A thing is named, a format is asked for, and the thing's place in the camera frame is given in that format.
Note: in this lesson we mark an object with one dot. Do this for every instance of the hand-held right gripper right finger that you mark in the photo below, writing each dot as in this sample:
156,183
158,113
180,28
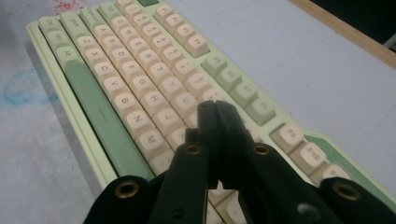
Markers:
232,140

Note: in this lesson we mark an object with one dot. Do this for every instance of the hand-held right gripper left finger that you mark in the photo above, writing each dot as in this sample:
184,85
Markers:
210,130

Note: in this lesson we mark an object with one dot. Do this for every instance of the green and cream keyboard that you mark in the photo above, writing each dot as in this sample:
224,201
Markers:
102,118

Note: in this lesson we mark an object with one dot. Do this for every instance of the wooden table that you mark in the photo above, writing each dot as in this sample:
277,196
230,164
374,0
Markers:
342,26

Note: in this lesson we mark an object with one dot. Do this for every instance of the scattered red crumbs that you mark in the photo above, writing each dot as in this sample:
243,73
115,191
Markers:
65,5

